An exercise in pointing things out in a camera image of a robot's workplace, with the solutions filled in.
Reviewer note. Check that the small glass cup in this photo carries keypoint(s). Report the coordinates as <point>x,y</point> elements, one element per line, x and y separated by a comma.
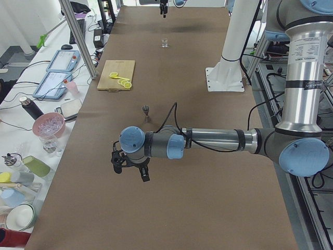
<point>164,43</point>

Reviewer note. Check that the white green bowl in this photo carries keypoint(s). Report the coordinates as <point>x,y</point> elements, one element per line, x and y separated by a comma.
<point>21,218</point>

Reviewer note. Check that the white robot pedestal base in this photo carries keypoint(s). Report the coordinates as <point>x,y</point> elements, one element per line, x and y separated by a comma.
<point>226,75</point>

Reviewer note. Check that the green cup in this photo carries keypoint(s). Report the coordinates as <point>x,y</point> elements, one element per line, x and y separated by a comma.
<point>36,166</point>

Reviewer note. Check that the pink bowl with ice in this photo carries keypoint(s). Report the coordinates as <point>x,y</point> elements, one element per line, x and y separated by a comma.
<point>49,124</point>

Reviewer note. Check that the red object at corner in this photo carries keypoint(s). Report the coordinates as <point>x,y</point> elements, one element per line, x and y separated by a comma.
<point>11,238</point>

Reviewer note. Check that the black power adapter box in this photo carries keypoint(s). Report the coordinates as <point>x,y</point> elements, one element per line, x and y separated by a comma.
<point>98,38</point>

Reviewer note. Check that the steel jigger measuring cup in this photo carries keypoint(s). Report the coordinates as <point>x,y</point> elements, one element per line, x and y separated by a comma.
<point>146,110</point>

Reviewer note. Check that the lower teach pendant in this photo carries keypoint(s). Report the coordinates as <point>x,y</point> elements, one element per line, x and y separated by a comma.
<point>52,85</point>

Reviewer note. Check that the green handled grabber tool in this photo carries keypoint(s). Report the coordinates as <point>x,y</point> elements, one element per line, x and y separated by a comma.
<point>43,37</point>

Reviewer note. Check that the wooden cutting board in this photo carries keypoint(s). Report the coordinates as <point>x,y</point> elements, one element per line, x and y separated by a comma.
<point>124,68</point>

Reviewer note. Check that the black computer mouse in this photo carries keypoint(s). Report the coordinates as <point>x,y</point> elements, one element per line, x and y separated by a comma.
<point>66,47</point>

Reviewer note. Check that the light blue cup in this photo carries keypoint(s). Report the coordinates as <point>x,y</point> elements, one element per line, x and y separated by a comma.
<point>12,197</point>

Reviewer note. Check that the black thermos bottle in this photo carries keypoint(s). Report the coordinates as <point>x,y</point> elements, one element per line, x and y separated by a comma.
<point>30,107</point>

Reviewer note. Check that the upper teach pendant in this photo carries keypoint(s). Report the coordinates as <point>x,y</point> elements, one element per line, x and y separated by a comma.
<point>64,61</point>

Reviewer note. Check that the aluminium frame post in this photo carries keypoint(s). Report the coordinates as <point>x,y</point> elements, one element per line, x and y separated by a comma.
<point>80,41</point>

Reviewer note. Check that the teach pendant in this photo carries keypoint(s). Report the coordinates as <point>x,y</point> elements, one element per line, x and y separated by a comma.
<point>52,85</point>
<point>64,61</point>

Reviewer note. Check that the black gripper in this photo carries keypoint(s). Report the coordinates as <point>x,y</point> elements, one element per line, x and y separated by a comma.
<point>163,5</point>
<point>140,163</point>

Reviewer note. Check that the pink cup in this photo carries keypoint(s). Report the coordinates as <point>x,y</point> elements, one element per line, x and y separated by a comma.
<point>72,88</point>

